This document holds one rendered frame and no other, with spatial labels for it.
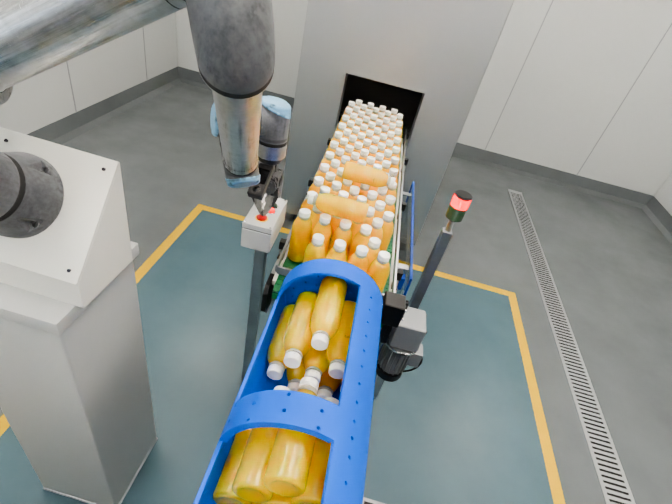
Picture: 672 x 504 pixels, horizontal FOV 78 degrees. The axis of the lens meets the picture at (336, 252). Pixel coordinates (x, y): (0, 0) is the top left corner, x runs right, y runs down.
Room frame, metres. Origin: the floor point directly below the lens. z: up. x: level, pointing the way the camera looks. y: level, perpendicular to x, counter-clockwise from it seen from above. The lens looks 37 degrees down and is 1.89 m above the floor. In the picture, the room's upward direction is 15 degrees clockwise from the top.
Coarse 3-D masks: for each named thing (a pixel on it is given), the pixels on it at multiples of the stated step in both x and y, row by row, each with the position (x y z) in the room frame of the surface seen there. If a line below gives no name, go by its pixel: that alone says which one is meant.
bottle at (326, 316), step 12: (324, 288) 0.76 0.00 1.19; (336, 288) 0.77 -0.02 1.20; (324, 300) 0.72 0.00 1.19; (336, 300) 0.73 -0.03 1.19; (312, 312) 0.69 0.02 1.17; (324, 312) 0.68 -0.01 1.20; (336, 312) 0.69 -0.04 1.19; (312, 324) 0.65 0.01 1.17; (324, 324) 0.65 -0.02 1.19; (336, 324) 0.66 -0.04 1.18; (312, 336) 0.63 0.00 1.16
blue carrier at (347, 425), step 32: (288, 288) 0.83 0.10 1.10; (352, 288) 0.83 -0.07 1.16; (256, 352) 0.58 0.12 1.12; (352, 352) 0.57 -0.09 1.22; (256, 384) 0.56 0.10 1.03; (352, 384) 0.49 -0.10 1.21; (256, 416) 0.38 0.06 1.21; (288, 416) 0.38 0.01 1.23; (320, 416) 0.40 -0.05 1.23; (352, 416) 0.43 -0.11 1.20; (224, 448) 0.38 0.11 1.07; (352, 448) 0.38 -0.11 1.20; (352, 480) 0.33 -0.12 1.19
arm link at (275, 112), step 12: (264, 96) 1.14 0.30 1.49; (264, 108) 1.10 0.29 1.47; (276, 108) 1.10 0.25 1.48; (288, 108) 1.12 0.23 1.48; (264, 120) 1.08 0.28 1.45; (276, 120) 1.10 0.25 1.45; (288, 120) 1.13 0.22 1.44; (264, 132) 1.08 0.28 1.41; (276, 132) 1.10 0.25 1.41; (264, 144) 1.09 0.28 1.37; (276, 144) 1.10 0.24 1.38
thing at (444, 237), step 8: (440, 232) 1.35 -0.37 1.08; (448, 232) 1.33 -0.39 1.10; (440, 240) 1.32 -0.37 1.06; (448, 240) 1.32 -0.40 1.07; (440, 248) 1.32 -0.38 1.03; (432, 256) 1.32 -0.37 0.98; (440, 256) 1.32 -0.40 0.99; (432, 264) 1.32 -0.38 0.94; (424, 272) 1.33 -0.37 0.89; (432, 272) 1.32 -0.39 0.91; (424, 280) 1.32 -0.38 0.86; (416, 288) 1.34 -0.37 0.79; (424, 288) 1.32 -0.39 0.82; (416, 296) 1.32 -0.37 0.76; (416, 304) 1.32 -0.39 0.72; (376, 376) 1.36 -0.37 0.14; (376, 384) 1.32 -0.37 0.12; (376, 392) 1.32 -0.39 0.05
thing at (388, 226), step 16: (352, 112) 2.41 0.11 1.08; (384, 112) 2.54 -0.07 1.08; (368, 128) 2.21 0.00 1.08; (400, 128) 2.34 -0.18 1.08; (352, 144) 1.95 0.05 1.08; (400, 144) 2.21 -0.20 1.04; (352, 160) 1.77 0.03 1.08; (336, 176) 1.58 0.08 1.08; (336, 192) 1.44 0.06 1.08; (384, 208) 1.40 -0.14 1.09; (368, 224) 1.30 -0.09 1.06; (384, 224) 1.31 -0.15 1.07; (384, 240) 1.30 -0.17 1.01
